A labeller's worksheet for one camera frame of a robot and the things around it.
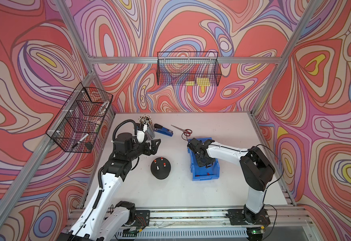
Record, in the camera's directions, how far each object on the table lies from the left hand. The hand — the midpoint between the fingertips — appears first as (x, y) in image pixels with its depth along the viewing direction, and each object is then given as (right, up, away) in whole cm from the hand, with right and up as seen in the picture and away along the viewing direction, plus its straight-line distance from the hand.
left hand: (155, 139), depth 74 cm
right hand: (+29, -17, +17) cm, 38 cm away
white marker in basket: (-37, -1, -2) cm, 38 cm away
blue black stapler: (-1, +5, +31) cm, 32 cm away
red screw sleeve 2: (+4, -14, +6) cm, 15 cm away
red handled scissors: (+18, +2, +34) cm, 39 cm away
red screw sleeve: (+2, -11, +9) cm, 14 cm away
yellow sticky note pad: (+27, +34, +17) cm, 47 cm away
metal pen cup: (-7, +11, +18) cm, 22 cm away
